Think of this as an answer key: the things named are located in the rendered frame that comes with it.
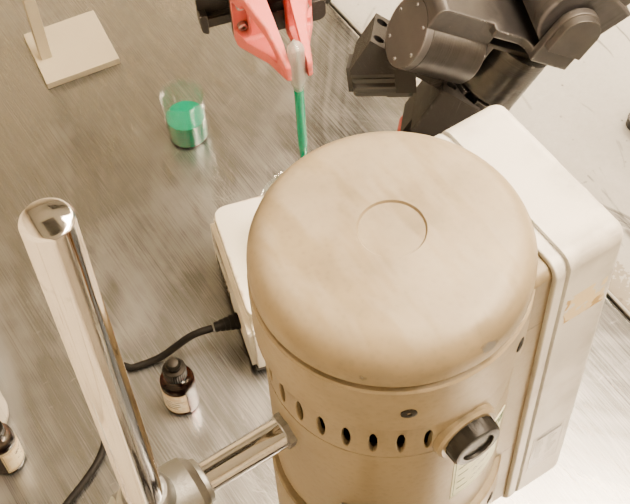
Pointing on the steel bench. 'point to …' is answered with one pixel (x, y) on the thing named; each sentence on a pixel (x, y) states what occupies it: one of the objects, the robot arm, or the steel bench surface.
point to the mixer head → (426, 312)
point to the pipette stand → (68, 46)
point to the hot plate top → (237, 240)
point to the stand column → (90, 343)
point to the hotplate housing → (235, 306)
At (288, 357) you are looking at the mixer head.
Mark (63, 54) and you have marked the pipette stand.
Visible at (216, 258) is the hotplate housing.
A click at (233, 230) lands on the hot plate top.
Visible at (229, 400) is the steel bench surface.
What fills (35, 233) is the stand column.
